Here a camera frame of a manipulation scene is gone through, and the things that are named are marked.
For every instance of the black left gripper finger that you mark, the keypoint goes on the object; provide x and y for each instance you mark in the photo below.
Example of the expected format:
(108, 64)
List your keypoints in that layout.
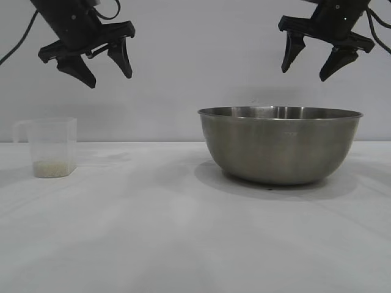
(122, 58)
(78, 71)

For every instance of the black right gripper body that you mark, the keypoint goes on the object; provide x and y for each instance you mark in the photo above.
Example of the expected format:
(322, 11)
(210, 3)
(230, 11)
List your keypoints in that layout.
(333, 21)

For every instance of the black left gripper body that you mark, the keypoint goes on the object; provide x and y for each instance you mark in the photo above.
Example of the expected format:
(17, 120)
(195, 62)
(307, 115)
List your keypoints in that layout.
(76, 27)

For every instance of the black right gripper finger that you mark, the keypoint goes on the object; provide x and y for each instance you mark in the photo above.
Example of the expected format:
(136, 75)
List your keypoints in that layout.
(337, 64)
(291, 50)

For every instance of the clear plastic measuring cup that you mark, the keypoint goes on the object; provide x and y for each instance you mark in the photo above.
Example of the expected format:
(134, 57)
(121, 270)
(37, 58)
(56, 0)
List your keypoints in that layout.
(53, 140)

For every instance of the stainless steel mixing bowl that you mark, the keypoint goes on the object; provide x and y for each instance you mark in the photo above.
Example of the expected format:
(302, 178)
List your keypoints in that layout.
(279, 146)

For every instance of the white rice grains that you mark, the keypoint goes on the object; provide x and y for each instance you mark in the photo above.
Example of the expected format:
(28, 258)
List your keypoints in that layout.
(53, 169)

